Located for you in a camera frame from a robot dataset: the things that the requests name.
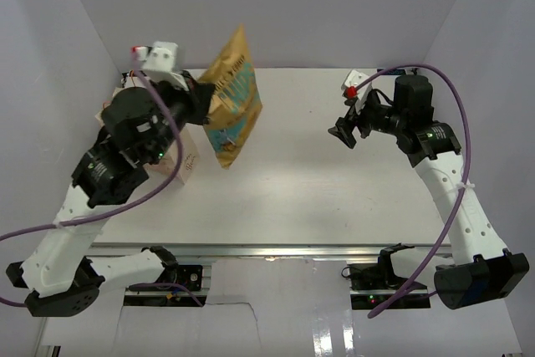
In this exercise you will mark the kettle chips bag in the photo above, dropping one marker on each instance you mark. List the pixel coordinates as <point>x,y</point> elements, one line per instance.
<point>235,103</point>

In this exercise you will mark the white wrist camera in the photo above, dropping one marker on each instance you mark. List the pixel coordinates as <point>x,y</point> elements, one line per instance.
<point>155,64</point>
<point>355,89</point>

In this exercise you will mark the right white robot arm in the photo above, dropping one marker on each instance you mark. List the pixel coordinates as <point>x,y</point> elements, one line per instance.
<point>481,267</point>

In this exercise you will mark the beige paper bag orange handles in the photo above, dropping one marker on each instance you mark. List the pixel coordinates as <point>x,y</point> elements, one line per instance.
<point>184,156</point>

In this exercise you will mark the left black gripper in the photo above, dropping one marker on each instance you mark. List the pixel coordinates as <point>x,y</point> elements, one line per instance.
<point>202,97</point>

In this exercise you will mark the aluminium table rail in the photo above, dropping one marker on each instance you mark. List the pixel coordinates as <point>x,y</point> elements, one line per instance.
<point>247,250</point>

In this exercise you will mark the blue table corner label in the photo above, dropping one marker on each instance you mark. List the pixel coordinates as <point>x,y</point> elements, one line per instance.
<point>392,72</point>

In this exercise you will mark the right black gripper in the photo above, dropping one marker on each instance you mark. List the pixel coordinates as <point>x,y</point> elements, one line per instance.
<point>352,119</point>

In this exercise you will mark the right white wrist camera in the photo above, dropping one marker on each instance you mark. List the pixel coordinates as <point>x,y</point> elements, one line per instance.
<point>355,89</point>

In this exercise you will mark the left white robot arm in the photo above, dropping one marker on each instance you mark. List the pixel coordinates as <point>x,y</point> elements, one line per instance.
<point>61,279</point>

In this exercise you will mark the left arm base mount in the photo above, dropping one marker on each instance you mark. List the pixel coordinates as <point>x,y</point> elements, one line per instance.
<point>183,279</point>

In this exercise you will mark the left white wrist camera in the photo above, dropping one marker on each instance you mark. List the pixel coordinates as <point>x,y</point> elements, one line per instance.
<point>155,64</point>

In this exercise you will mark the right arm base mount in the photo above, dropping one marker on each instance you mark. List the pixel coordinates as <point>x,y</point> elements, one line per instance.
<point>374,283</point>

